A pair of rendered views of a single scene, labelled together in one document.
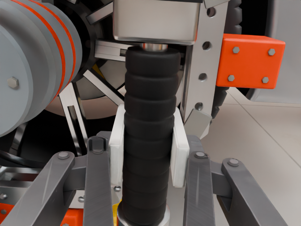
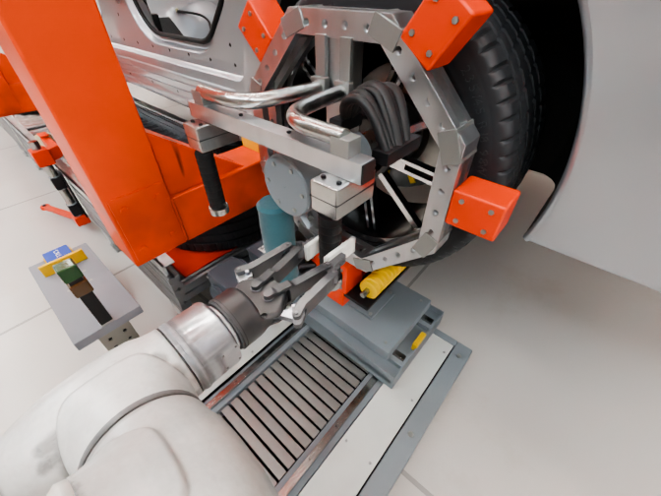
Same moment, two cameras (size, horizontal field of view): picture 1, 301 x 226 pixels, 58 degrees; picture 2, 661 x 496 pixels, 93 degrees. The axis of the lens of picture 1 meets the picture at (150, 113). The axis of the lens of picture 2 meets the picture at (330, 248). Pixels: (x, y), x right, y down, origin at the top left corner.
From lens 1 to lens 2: 0.37 m
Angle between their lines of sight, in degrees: 41
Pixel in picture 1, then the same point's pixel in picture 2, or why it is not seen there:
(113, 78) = not seen: hidden behind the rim
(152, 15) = (322, 205)
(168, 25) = (327, 211)
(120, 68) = not seen: hidden behind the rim
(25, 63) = (307, 189)
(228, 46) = (455, 197)
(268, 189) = (632, 349)
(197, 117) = (427, 238)
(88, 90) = (398, 178)
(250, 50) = (473, 206)
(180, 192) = (502, 295)
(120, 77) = not seen: hidden behind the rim
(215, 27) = (448, 180)
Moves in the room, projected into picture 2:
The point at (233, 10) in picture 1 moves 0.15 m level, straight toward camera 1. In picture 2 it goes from (497, 158) to (435, 182)
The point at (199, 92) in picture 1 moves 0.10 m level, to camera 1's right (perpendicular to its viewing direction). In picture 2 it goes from (431, 221) to (482, 245)
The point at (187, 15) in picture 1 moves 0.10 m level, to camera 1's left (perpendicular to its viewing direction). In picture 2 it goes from (331, 210) to (284, 185)
